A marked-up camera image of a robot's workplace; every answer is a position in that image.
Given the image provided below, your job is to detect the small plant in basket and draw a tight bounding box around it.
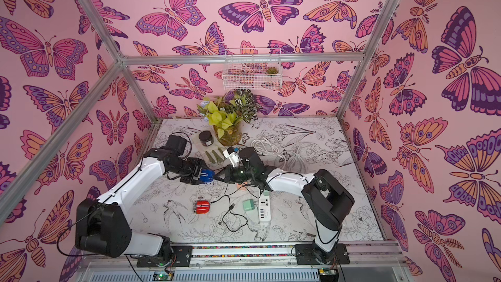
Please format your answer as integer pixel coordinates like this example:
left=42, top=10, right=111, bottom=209
left=266, top=67, right=279, bottom=75

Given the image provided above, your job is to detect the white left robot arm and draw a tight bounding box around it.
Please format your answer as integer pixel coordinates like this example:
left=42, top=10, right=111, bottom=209
left=74, top=136, right=214, bottom=265

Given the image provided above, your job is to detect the potted green artificial plant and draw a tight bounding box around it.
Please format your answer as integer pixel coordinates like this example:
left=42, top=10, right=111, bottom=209
left=198, top=89, right=261, bottom=146

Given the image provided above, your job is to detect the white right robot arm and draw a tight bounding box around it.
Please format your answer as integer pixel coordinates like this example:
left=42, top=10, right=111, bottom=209
left=223, top=147, right=355, bottom=265

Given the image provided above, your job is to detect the white coiled power cord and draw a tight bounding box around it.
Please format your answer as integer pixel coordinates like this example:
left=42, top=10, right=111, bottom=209
left=250, top=136, right=310, bottom=177

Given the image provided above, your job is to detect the small black jar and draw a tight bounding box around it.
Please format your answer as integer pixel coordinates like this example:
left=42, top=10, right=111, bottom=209
left=198, top=131, right=214, bottom=147

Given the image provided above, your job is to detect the white wire wall basket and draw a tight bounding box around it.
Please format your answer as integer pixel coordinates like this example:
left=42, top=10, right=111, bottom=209
left=221, top=47, right=283, bottom=91

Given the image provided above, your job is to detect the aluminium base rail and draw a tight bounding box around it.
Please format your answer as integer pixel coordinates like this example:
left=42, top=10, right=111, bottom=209
left=74, top=241, right=413, bottom=281

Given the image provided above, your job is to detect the white power strip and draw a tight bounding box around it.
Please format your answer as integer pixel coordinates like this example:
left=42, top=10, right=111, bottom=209
left=258, top=195, right=271, bottom=223

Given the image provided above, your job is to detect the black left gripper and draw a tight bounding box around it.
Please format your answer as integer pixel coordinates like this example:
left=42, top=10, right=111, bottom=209
left=171, top=157, right=211, bottom=185

